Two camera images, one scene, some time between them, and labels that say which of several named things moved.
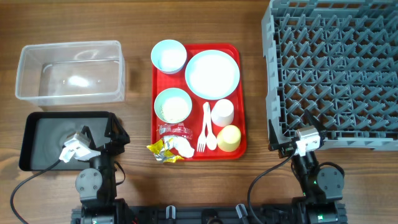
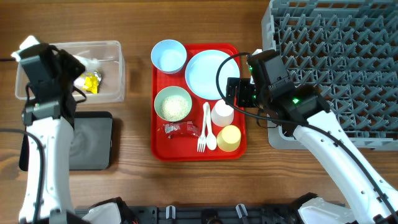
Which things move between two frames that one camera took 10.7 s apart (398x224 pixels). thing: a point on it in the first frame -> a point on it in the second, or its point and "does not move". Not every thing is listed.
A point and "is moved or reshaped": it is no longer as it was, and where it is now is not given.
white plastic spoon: [211, 140] does not move
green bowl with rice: [173, 105] does not move
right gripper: [286, 149] -> [244, 85]
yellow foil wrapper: [162, 152] -> [92, 81]
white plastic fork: [201, 142] does not move
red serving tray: [199, 111] does not move
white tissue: [181, 145] -> [90, 64]
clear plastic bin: [71, 73] does not move
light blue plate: [212, 74] does not move
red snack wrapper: [178, 129] is moved or reshaped
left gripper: [110, 132] -> [68, 60]
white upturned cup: [222, 112] does not move
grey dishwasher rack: [337, 59] does not move
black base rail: [212, 214] does not move
